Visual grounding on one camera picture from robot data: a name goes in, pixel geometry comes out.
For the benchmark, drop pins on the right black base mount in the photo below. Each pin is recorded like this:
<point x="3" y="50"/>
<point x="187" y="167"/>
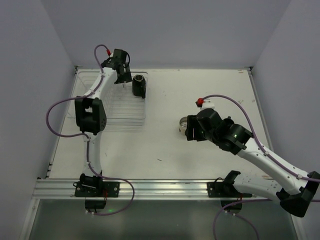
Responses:
<point x="222" y="190"/>

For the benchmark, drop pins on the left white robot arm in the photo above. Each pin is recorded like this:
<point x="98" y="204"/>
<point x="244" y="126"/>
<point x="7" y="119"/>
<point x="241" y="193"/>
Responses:
<point x="91" y="117"/>

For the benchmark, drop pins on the black mug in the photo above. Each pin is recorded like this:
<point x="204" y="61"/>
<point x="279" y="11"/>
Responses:
<point x="139" y="86"/>

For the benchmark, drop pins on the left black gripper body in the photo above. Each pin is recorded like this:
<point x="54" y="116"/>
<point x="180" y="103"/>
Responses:
<point x="124" y="76"/>

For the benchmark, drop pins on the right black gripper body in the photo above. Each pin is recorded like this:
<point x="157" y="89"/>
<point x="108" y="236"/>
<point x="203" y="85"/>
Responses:
<point x="191" y="128"/>

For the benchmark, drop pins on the aluminium mounting rail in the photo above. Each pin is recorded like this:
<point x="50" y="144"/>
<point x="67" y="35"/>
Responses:
<point x="145" y="189"/>

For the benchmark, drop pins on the white wire dish rack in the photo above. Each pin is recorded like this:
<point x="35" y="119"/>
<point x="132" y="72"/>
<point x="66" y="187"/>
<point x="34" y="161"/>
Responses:
<point x="123" y="110"/>

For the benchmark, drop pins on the cream brown-banded cup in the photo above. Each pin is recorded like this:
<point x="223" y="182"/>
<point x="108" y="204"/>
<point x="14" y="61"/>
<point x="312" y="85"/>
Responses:
<point x="183" y="123"/>

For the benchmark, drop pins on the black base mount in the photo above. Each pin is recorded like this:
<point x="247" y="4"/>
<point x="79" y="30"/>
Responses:
<point x="222" y="190"/>
<point x="95" y="191"/>

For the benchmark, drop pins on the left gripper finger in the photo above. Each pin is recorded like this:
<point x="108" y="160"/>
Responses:
<point x="119" y="78"/>
<point x="125" y="75"/>

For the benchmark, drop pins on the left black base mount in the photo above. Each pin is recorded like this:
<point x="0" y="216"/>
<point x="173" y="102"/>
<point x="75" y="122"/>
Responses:
<point x="95" y="191"/>

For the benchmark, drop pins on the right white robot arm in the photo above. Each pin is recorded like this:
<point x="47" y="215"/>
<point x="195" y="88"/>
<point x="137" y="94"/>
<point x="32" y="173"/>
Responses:
<point x="289" y="186"/>

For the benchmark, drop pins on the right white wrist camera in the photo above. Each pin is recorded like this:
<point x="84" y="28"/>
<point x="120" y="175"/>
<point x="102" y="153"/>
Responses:
<point x="204" y="103"/>

